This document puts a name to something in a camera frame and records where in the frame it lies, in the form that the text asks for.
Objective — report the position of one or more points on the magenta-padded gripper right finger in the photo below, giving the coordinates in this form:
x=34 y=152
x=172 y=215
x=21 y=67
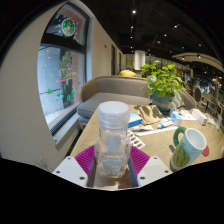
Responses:
x=151 y=170

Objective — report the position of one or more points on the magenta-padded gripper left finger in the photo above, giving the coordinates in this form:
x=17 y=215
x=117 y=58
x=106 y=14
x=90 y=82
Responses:
x=71 y=170

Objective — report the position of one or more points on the clear plastic bottle white cap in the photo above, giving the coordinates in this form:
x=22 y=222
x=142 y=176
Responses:
x=112 y=133

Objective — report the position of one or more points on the blister pack of pills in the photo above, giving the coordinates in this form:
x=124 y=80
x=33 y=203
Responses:
x=136 y=139

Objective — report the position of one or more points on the white tube green cap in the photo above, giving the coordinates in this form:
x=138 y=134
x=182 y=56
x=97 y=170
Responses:
x=165 y=125

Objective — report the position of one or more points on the blue and white flat box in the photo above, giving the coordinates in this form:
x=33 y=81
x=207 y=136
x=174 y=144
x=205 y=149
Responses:
x=134 y=119

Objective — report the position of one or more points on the flat round red coaster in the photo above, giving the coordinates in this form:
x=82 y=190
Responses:
x=206 y=151

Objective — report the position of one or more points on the small light blue carton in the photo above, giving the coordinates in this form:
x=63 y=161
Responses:
x=175 y=117

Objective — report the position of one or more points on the printed white leaflet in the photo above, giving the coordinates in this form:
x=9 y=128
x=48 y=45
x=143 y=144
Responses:
x=189 y=115

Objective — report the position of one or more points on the white carton with orange print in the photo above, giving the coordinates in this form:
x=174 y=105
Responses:
x=200 y=116

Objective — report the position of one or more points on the green plant in blue pot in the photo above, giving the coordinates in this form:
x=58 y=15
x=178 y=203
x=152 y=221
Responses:
x=163 y=83

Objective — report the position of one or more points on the grey curved sofa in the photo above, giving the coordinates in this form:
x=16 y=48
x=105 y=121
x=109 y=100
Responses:
x=110 y=90

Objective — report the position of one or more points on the group of round-backed chairs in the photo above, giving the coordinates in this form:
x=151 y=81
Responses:
x=208 y=100

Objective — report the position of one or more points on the dark-framed window with decorations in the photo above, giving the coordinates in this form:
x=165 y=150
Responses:
x=61 y=76

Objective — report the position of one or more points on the person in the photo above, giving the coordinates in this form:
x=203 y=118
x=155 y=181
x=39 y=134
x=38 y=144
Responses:
x=127 y=72

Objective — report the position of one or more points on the white round column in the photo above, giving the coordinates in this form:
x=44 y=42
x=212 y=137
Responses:
x=139 y=60

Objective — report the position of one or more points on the group of ceiling spotlights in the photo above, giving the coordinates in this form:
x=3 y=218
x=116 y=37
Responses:
x=133 y=11

